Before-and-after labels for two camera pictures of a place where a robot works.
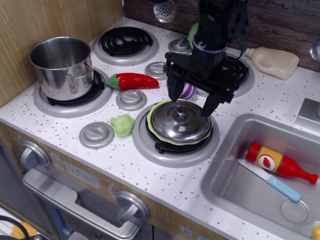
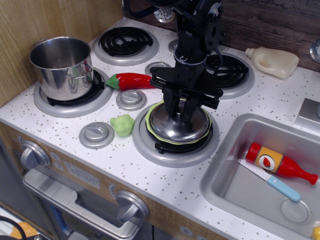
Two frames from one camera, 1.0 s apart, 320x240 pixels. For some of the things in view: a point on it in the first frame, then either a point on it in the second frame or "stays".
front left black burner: (98, 85) stays
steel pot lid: (181, 122) stays
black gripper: (216, 71) to (187, 79)
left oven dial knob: (33, 155) stays
